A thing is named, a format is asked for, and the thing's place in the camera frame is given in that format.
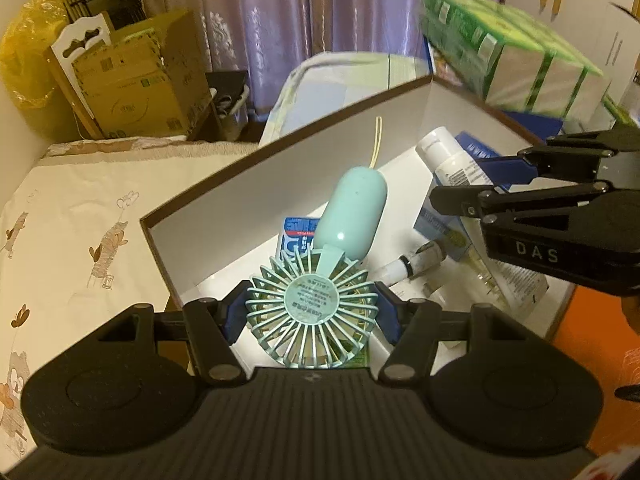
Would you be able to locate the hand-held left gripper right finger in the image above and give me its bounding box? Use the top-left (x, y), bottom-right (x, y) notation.
top-left (372, 281), bottom-right (538, 386)

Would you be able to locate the brown storage box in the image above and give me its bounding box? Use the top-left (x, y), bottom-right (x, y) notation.
top-left (139, 75), bottom-right (591, 341)

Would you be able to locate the dark bag with white straps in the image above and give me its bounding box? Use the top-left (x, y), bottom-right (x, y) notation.
top-left (205, 70), bottom-right (251, 142)

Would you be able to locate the mint handheld fan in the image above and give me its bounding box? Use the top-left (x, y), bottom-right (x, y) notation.
top-left (245, 116), bottom-right (388, 370)

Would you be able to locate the person's right hand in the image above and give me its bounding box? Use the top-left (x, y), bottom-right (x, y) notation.
top-left (620, 296), bottom-right (640, 336)

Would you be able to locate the cream printed bed sheet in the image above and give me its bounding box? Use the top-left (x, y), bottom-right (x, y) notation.
top-left (0, 140), bottom-right (261, 466)

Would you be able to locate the black and white tube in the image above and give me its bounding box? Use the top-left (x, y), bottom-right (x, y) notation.
top-left (374, 241), bottom-right (448, 282)

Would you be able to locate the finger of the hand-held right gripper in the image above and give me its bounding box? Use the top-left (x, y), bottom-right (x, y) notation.
top-left (429, 182), bottom-right (617, 233)
top-left (487, 127), bottom-right (640, 187)

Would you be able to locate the blue and white medicine box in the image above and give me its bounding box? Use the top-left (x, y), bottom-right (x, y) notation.
top-left (414, 132), bottom-right (550, 311)

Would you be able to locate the purple patterned curtain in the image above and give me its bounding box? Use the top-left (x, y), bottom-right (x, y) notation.
top-left (135, 0), bottom-right (506, 111)

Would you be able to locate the green tissue multipack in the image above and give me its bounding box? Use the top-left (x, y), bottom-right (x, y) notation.
top-left (417, 0), bottom-right (612, 120)

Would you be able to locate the white toothpaste tube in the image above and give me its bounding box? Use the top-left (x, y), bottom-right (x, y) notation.
top-left (416, 127), bottom-right (496, 188)

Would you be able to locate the white chair back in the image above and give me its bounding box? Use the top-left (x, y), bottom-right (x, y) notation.
top-left (50, 11), bottom-right (116, 138)

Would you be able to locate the white product box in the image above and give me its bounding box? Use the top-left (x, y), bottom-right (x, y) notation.
top-left (597, 2), bottom-right (640, 111)

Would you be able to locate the brown cardboard box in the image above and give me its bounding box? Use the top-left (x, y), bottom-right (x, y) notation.
top-left (72, 8), bottom-right (213, 140)

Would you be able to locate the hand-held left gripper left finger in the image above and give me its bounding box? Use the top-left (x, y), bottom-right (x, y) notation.
top-left (95, 282), bottom-right (253, 387)

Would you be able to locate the clear case with blue label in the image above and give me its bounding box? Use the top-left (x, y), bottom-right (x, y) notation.
top-left (278, 216), bottom-right (321, 261)

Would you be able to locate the yellow plastic bag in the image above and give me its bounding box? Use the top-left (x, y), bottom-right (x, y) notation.
top-left (0, 0), bottom-right (71, 111)

